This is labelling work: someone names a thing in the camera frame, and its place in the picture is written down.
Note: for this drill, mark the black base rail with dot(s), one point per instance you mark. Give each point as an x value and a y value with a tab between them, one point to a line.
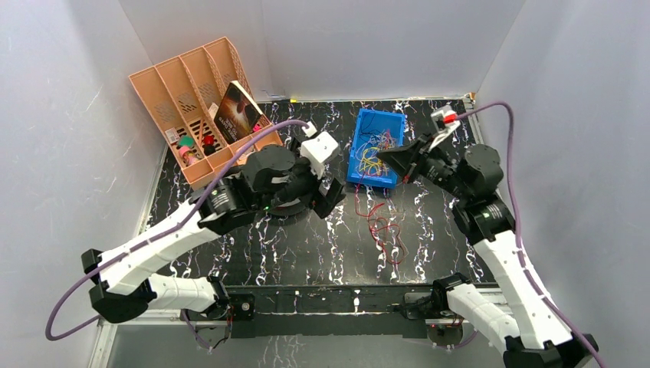
339	310

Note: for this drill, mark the orange file organizer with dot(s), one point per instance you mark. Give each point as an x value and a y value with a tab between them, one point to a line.
180	93

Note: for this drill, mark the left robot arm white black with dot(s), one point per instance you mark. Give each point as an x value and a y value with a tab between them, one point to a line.
273	180

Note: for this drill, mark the grey perforated cable spool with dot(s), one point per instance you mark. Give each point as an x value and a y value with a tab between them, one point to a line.
272	206

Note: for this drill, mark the red black small item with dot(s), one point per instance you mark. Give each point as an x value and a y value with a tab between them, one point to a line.
208	145

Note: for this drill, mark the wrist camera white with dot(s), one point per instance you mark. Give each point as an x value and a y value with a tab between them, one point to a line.
319	149
446	123

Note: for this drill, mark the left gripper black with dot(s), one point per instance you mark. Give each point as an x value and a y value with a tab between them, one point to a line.
321	188

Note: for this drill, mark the brown book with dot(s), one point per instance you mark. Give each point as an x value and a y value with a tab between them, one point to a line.
237	114

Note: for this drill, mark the green tape roll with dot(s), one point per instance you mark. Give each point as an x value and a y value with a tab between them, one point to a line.
186	140

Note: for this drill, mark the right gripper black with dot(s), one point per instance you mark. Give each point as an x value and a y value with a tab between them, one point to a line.
402	157

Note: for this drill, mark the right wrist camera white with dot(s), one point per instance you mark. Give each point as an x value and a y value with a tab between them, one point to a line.
446	123

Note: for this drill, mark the blue plastic bin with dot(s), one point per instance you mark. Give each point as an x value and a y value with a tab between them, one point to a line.
375	131

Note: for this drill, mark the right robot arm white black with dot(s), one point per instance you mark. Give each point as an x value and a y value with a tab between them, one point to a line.
532	334

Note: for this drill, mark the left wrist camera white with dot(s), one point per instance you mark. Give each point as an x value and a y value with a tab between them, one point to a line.
319	149

